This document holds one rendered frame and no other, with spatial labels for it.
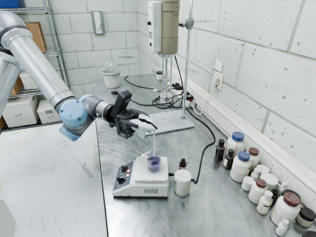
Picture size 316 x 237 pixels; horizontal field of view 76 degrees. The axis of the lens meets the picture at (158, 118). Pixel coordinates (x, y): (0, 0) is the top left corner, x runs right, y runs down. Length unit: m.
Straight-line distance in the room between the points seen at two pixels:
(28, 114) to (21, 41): 2.20
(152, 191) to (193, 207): 0.15
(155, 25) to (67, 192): 0.74
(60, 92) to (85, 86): 2.46
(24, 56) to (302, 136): 0.94
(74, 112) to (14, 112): 2.34
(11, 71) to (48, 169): 0.40
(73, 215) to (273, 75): 0.87
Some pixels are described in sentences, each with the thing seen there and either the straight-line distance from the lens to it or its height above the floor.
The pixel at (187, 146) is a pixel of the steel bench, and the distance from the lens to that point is 0.99.
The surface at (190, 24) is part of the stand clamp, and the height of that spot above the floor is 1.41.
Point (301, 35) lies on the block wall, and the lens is 0.83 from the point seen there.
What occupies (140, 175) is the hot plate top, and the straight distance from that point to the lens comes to 0.73.
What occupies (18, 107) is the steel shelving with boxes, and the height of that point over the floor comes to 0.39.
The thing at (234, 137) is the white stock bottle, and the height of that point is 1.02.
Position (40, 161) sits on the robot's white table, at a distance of 1.04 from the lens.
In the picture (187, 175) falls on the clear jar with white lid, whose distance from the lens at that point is 0.75.
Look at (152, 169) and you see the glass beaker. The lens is 0.72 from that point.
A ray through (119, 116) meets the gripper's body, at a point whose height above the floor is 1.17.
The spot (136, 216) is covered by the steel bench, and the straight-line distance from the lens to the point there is 0.74.
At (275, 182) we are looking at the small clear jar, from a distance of 0.84.
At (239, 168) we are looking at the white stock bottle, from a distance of 0.83.
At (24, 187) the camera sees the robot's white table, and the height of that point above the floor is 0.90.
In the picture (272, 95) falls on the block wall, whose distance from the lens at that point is 0.91.
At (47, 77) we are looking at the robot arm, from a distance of 0.72.
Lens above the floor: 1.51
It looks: 31 degrees down
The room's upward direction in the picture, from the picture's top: straight up
